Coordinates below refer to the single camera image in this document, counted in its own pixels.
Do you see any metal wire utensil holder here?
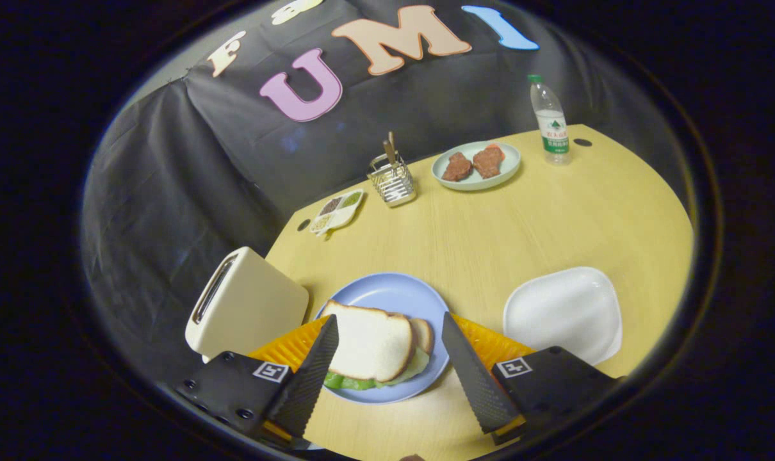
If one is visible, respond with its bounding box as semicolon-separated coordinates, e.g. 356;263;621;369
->
368;154;418;208

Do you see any bread slice under ham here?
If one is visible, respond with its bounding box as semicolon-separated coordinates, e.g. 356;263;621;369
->
410;318;434;356

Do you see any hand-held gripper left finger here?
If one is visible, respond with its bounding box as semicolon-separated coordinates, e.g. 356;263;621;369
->
176;314;340;446

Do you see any clear plastic water bottle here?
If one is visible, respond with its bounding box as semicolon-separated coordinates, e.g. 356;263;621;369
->
528;74;571;166

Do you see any black backdrop cloth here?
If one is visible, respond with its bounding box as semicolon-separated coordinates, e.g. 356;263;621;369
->
80;0;689;385

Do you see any brown meat patty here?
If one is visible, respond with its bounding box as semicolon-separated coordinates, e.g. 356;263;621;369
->
472;144;506;179
441;152;473;182

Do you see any green lettuce leaf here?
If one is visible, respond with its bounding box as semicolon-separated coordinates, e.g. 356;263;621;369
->
323;346;430;391

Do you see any white square plate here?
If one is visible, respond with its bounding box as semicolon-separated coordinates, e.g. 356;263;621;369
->
503;266;623;367

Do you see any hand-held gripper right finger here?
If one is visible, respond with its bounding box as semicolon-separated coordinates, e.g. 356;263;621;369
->
441;312;619;446

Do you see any blue plate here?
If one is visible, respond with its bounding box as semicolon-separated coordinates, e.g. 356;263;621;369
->
315;273;451;405

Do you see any white divided condiment dish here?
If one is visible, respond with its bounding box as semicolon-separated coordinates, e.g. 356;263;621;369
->
309;189;366;236

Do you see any pale green plate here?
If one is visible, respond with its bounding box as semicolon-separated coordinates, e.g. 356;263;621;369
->
431;141;521;191

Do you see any plain white bread slice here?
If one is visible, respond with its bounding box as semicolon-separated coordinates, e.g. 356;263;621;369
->
323;300;416;383

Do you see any white toaster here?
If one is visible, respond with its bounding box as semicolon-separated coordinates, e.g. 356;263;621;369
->
185;247;310;363

